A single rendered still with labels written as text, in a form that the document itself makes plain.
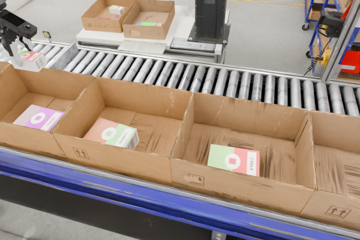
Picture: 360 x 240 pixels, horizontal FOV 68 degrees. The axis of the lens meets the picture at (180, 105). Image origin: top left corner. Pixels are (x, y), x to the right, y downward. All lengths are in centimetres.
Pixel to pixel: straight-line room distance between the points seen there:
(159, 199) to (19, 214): 140
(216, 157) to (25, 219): 150
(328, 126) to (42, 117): 103
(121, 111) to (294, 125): 67
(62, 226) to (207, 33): 152
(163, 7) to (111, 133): 135
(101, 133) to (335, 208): 75
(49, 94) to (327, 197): 113
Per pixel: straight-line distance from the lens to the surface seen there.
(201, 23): 176
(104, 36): 195
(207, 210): 85
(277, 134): 106
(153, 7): 216
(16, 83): 136
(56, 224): 200
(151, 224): 116
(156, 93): 102
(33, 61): 106
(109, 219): 120
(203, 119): 105
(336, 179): 103
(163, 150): 99
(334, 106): 151
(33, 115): 117
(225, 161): 88
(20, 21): 101
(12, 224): 213
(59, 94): 130
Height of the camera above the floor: 169
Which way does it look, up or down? 45 degrees down
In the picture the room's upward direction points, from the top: 3 degrees counter-clockwise
